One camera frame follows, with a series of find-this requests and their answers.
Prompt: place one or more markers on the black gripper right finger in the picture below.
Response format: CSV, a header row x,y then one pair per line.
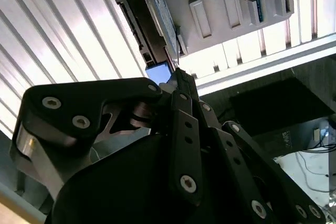
x,y
244,161

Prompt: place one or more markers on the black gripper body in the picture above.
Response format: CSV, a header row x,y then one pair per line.
x,y
126,182

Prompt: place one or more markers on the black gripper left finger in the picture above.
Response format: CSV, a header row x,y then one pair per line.
x,y
65,95

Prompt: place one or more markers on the hard disk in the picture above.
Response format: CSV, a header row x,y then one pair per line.
x,y
141,24

